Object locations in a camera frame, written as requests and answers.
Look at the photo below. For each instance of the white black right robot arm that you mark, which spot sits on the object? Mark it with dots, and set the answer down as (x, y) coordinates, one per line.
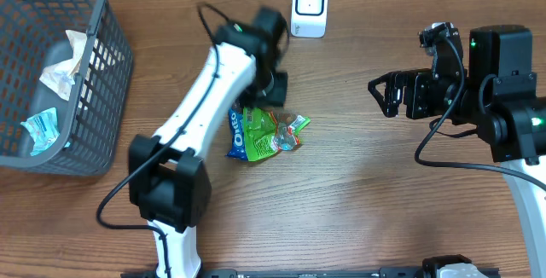
(496, 93)

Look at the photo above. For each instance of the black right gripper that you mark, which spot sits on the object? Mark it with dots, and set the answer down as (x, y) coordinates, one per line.
(414, 82)

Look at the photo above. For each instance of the blue Oreo cookie pack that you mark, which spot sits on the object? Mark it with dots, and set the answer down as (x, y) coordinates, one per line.
(238, 149)

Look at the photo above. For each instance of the beige tissue pack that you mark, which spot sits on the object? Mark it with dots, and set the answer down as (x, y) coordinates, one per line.
(60, 77)

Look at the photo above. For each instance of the white barcode scanner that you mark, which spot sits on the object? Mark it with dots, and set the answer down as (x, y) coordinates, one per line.
(309, 18)

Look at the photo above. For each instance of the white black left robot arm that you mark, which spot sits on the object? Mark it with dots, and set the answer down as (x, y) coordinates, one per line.
(169, 182)

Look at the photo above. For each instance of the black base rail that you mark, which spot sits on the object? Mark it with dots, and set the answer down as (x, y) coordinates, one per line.
(441, 266)

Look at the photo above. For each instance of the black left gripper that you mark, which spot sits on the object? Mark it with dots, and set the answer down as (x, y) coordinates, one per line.
(276, 99)

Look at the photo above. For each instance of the green red snack bag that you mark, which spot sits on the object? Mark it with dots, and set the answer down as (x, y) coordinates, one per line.
(267, 133)

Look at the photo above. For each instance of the mint wet wipes pack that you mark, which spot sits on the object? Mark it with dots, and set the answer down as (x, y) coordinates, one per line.
(43, 130)

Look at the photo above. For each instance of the dark grey plastic basket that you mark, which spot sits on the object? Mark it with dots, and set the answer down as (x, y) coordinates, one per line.
(33, 37)

